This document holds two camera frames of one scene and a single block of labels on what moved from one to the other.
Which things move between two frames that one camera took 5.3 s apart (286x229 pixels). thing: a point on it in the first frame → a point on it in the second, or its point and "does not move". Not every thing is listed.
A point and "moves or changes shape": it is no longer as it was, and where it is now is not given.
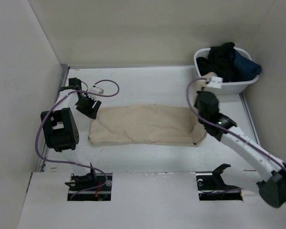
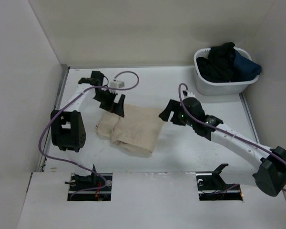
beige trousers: (145, 124) moves or changes shape
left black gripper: (91, 111) → (116, 108)
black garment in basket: (220, 61) does not move
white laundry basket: (228, 88) does not move
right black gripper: (196, 101) → (172, 106)
